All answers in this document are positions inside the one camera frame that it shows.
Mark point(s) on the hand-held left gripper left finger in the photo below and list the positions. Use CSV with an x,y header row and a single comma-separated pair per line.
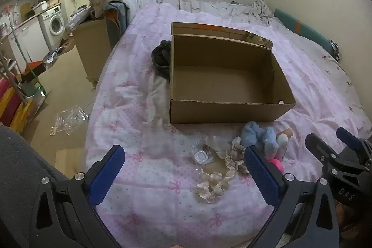
x,y
107,175

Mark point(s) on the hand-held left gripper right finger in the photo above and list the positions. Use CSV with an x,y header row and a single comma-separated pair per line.
x,y
261,178

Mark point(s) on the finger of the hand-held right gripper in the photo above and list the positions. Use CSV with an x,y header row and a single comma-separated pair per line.
x,y
319,147
347,137

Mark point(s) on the pink fluffy ball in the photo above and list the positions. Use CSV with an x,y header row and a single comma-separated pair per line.
x,y
277,164

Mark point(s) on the beige floral scrunchie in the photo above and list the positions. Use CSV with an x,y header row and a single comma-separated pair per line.
x,y
234,162

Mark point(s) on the small beige tube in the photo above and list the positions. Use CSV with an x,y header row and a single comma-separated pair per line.
x,y
287,133

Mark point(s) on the cream scrunchie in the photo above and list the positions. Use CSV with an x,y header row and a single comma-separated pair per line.
x,y
209,188

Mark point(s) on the clear packet with white item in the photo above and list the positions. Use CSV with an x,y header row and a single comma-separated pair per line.
x,y
200,156

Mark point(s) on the cardboard box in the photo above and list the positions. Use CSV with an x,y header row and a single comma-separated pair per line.
x,y
218,82

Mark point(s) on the pink bow-print blanket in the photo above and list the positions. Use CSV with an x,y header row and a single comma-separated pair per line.
x,y
145,120

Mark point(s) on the clear plastic bags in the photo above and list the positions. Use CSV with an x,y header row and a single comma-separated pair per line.
x,y
68,120

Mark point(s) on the dark grey fabric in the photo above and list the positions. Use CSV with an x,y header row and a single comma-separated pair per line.
x,y
26,166

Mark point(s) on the yellow and red boards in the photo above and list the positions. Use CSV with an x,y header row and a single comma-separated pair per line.
x,y
13,108

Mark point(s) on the teal pillow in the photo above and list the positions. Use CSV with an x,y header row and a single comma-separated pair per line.
x,y
302,27

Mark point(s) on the black cloth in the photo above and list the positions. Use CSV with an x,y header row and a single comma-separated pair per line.
x,y
159,59

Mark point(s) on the large brown floor box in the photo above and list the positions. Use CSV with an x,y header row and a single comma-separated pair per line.
x,y
90,44

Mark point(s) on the orange and teal blanket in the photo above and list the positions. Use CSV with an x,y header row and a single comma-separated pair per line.
x,y
113,18

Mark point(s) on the grey plastic bag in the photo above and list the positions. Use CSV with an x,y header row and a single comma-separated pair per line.
x,y
78,17

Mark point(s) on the white counter cabinet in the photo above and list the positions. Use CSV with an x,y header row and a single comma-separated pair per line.
x,y
26,36

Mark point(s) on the white washing machine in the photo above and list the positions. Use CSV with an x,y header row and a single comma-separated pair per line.
x,y
53,22

